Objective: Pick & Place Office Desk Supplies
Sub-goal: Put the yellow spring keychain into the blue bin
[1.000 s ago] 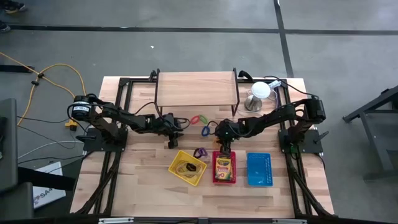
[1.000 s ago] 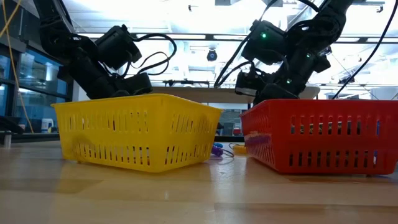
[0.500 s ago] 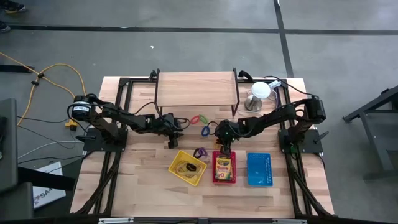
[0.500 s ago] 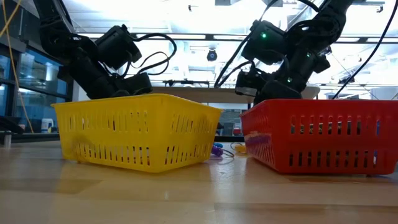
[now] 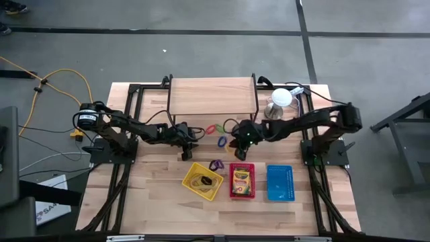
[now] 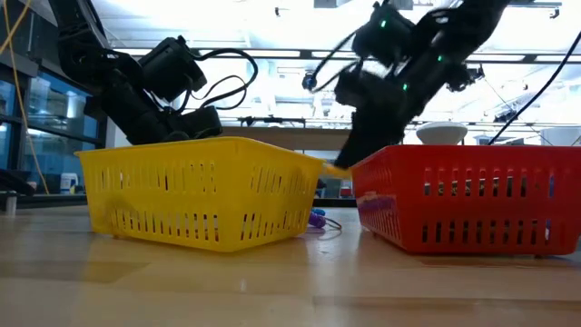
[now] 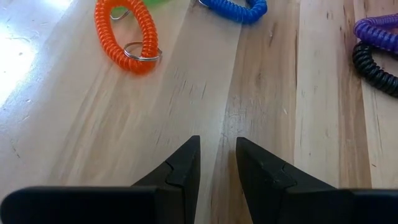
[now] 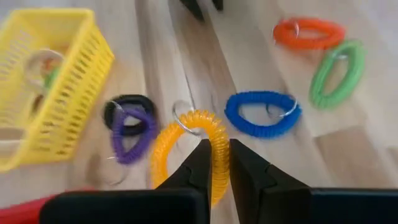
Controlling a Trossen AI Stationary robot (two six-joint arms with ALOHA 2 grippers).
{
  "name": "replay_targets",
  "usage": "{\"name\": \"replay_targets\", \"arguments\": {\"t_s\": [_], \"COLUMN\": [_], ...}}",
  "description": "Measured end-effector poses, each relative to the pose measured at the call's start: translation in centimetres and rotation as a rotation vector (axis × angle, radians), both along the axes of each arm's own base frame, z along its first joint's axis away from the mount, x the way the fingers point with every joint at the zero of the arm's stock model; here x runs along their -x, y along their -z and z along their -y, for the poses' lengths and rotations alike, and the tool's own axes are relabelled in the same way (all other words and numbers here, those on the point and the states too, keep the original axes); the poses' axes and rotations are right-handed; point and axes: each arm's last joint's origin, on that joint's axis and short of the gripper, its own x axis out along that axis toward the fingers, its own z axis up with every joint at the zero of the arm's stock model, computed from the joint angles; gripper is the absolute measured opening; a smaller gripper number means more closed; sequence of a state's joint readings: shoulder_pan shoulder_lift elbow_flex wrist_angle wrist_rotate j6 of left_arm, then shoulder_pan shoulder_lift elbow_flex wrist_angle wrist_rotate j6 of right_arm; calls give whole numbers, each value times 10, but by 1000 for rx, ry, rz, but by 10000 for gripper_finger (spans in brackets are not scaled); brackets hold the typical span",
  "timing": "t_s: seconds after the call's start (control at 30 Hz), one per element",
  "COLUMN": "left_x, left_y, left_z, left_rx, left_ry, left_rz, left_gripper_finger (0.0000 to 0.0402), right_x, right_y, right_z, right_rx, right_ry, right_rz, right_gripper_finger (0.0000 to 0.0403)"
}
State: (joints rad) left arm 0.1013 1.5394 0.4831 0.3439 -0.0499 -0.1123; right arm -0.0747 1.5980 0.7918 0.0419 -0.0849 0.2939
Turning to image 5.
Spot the dark grey cabinet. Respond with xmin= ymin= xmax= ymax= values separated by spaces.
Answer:
xmin=0 ymin=106 xmax=20 ymax=209

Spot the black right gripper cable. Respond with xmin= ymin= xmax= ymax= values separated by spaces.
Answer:
xmin=222 ymin=118 xmax=240 ymax=135

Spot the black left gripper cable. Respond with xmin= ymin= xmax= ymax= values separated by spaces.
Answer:
xmin=191 ymin=126 xmax=207 ymax=140

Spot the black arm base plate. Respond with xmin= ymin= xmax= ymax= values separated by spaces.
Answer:
xmin=300 ymin=139 xmax=356 ymax=166
xmin=82 ymin=137 xmax=138 ymax=165

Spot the wooden desk shelf riser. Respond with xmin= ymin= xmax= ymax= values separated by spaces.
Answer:
xmin=166 ymin=73 xmax=261 ymax=127

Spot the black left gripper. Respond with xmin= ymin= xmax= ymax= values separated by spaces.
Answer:
xmin=167 ymin=121 xmax=200 ymax=151

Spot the yellow plastic basket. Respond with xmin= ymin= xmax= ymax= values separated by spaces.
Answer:
xmin=181 ymin=162 xmax=224 ymax=202

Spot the red plastic basket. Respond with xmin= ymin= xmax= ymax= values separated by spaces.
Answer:
xmin=229 ymin=162 xmax=257 ymax=200

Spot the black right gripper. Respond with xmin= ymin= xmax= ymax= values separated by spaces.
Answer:
xmin=228 ymin=122 xmax=256 ymax=151

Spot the black metal cart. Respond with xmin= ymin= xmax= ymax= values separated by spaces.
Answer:
xmin=370 ymin=91 xmax=430 ymax=196

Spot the white floor cable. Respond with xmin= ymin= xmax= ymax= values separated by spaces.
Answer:
xmin=19 ymin=151 xmax=91 ymax=173

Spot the blue plastic basket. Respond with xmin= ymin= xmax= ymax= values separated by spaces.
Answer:
xmin=266 ymin=164 xmax=296 ymax=202

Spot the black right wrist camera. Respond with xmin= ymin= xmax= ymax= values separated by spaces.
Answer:
xmin=234 ymin=147 xmax=248 ymax=162

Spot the white printed box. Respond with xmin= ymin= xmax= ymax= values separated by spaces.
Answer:
xmin=35 ymin=173 xmax=73 ymax=227

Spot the dark grey block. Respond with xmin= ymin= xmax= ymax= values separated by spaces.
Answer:
xmin=0 ymin=196 xmax=38 ymax=238

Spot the yellow extension cord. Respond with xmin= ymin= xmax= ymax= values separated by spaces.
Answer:
xmin=18 ymin=68 xmax=97 ymax=137
xmin=0 ymin=55 xmax=85 ymax=140

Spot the black padded beam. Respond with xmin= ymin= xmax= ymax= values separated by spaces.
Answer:
xmin=18 ymin=179 xmax=83 ymax=207

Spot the silver edge bracket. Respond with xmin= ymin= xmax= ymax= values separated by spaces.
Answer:
xmin=294 ymin=235 xmax=333 ymax=242
xmin=106 ymin=235 xmax=146 ymax=242

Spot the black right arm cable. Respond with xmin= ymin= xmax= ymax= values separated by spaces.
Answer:
xmin=284 ymin=81 xmax=350 ymax=108

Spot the Crayola crayon box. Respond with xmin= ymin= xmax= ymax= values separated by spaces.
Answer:
xmin=232 ymin=167 xmax=253 ymax=197

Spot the black flat floor bar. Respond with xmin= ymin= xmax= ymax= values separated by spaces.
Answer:
xmin=0 ymin=69 xmax=38 ymax=80

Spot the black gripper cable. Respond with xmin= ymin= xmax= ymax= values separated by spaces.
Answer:
xmin=222 ymin=118 xmax=240 ymax=135
xmin=191 ymin=126 xmax=207 ymax=140

